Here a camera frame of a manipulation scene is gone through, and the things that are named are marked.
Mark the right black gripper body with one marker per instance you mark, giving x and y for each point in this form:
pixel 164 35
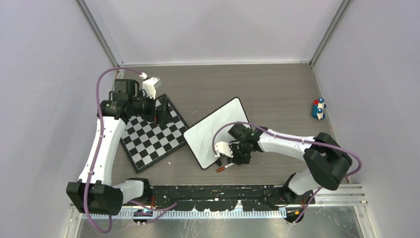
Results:
pixel 240 153

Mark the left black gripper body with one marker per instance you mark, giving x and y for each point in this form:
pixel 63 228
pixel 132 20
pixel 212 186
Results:
pixel 144 107

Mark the red white marker pen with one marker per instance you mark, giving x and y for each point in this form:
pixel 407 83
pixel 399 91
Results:
pixel 224 167

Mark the white whiteboard black frame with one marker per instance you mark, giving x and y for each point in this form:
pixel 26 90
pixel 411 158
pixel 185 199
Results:
pixel 202 135

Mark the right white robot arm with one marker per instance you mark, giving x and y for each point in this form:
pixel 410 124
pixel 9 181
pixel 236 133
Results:
pixel 326 164

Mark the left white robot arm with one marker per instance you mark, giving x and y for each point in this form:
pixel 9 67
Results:
pixel 93 192

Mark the black white chessboard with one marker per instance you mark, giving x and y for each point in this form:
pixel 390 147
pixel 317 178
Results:
pixel 146 143

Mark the blue red toy car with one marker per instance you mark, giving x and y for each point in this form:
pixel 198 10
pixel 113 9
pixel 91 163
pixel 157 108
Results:
pixel 319 106

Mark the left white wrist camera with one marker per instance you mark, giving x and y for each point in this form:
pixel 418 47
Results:
pixel 150 85

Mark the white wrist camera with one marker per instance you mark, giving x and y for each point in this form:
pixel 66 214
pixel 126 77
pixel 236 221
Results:
pixel 150 85
pixel 223 149

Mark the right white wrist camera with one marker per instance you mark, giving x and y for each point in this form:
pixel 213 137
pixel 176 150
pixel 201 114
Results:
pixel 223 149

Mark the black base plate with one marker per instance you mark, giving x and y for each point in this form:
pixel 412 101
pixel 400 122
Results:
pixel 221 197

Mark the slotted cable duct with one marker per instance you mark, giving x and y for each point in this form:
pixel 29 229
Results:
pixel 237 213

